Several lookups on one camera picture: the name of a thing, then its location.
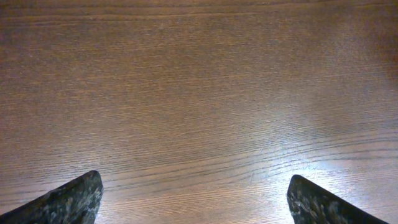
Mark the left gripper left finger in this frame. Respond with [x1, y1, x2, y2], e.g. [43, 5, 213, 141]
[1, 170, 103, 224]

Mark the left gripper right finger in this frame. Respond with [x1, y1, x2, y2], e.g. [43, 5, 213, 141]
[287, 175, 387, 224]

